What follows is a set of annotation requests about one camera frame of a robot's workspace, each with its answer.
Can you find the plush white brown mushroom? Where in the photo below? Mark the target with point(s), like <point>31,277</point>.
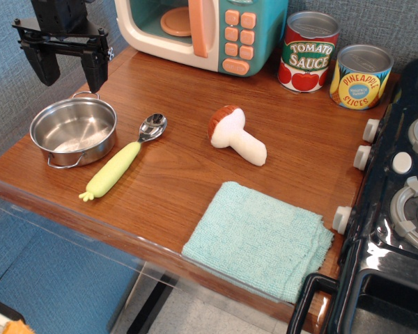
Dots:
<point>226,128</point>

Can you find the light teal folded cloth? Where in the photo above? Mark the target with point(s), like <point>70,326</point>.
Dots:
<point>259,243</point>

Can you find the spoon with green handle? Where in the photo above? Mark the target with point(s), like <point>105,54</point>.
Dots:
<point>102,182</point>

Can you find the tomato sauce can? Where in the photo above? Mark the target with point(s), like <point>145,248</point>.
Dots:
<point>309,42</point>

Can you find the teal toy microwave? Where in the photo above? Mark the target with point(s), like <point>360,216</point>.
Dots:
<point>230,37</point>

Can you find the pineapple slices can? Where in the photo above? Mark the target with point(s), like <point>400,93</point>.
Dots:
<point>360,76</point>

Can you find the black toy stove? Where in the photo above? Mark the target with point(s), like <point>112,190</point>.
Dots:
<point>377,287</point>

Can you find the orange plate inside microwave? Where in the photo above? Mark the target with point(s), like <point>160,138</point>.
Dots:
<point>176,22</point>

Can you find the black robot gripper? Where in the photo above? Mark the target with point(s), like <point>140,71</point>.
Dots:
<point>62,27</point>

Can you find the small steel pot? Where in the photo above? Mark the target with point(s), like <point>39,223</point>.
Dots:
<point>75,132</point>

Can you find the orange object bottom left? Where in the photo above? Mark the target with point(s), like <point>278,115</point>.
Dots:
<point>17,327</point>

